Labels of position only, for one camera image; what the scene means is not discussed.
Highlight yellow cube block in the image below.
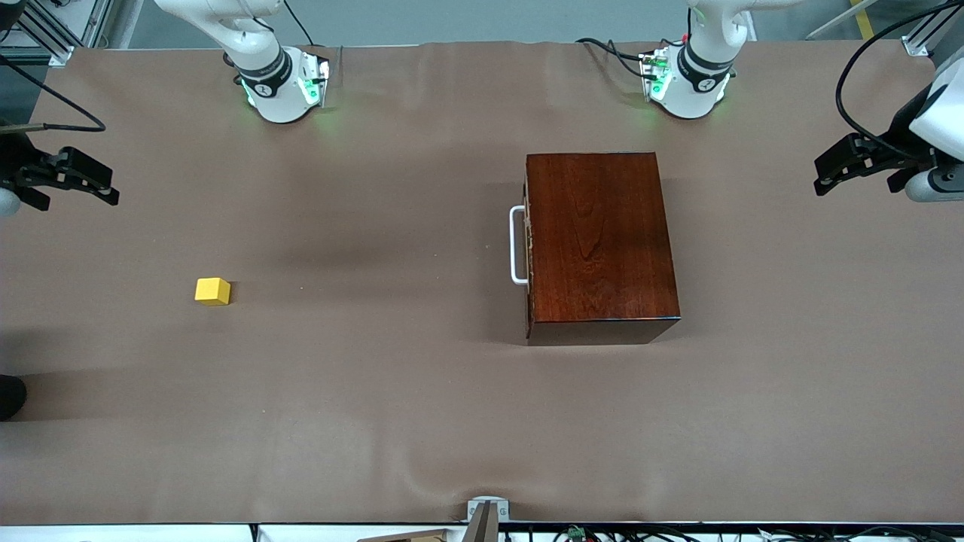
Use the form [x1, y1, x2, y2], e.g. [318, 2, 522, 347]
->
[194, 278, 232, 306]

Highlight light wood drawer white handle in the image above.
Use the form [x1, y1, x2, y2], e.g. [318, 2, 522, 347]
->
[510, 157, 535, 338]

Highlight grey diagonal metal bar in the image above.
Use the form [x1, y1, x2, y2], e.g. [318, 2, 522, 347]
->
[806, 0, 878, 40]

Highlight black round object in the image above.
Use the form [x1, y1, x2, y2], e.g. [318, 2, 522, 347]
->
[0, 374, 28, 422]

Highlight dark brown wooden cabinet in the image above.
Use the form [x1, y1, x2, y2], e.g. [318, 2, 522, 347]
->
[523, 152, 682, 347]

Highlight brown table mat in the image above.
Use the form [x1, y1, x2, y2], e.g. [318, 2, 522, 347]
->
[0, 39, 964, 526]

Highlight light wooden plank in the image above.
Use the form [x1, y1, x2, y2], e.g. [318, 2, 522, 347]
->
[358, 529, 450, 542]

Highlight aluminium frame profile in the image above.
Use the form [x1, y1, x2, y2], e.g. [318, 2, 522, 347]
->
[902, 0, 964, 57]
[0, 0, 114, 67]

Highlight black right arm base cable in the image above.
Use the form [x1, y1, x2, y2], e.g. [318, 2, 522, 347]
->
[282, 0, 316, 47]

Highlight black left arm base cables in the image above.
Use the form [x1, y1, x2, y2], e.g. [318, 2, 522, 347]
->
[576, 38, 657, 81]

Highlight grey metal camera mount bracket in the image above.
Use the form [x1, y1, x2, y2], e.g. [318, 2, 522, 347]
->
[461, 497, 511, 542]

